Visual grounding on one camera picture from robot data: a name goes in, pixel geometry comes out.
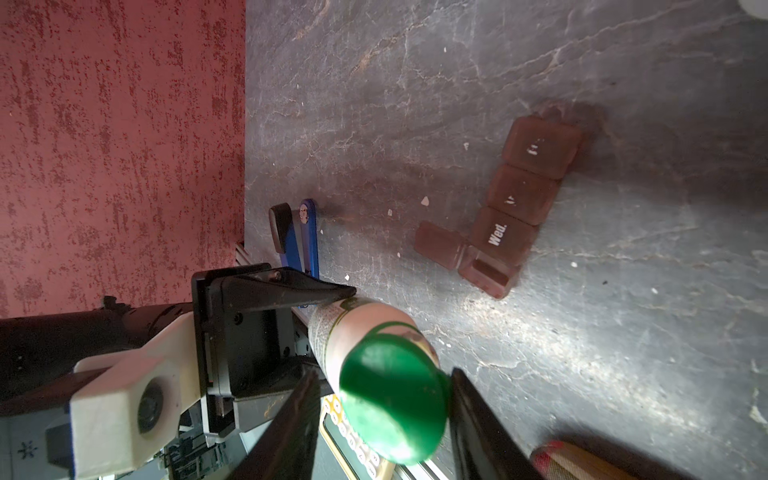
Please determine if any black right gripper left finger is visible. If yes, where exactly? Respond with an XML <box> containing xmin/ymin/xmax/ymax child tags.
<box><xmin>228</xmin><ymin>371</ymin><xmax>321</xmax><ymax>480</ymax></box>

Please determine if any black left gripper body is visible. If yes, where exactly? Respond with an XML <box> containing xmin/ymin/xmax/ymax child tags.
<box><xmin>191</xmin><ymin>263</ymin><xmax>321</xmax><ymax>443</ymax></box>

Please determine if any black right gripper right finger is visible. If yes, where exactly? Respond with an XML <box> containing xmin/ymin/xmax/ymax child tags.
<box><xmin>449</xmin><ymin>368</ymin><xmax>542</xmax><ymax>480</ymax></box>

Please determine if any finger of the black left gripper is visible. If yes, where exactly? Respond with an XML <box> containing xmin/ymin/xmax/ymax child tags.
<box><xmin>221</xmin><ymin>267</ymin><xmax>357</xmax><ymax>312</ymax></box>

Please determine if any green capped pill bottle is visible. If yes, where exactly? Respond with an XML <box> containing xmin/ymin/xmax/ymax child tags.
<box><xmin>308</xmin><ymin>296</ymin><xmax>451</xmax><ymax>465</ymax></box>

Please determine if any brown weekly pill organizer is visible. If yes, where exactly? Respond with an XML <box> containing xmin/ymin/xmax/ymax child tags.
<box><xmin>414</xmin><ymin>116</ymin><xmax>584</xmax><ymax>299</ymax></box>

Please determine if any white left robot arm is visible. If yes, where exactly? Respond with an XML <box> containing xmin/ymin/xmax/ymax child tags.
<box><xmin>1</xmin><ymin>263</ymin><xmax>356</xmax><ymax>438</ymax></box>

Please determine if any yellow calculator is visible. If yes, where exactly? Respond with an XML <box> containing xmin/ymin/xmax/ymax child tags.
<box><xmin>319</xmin><ymin>394</ymin><xmax>395</xmax><ymax>480</ymax></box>

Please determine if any plaid checkered pouch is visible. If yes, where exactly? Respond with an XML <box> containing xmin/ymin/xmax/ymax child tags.
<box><xmin>530</xmin><ymin>441</ymin><xmax>636</xmax><ymax>480</ymax></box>

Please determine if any small white pill bottle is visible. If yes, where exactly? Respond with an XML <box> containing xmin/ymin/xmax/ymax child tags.
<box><xmin>738</xmin><ymin>0</ymin><xmax>768</xmax><ymax>21</ymax></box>

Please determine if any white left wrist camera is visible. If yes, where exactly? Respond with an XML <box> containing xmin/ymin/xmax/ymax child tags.
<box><xmin>69</xmin><ymin>312</ymin><xmax>202</xmax><ymax>479</ymax></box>

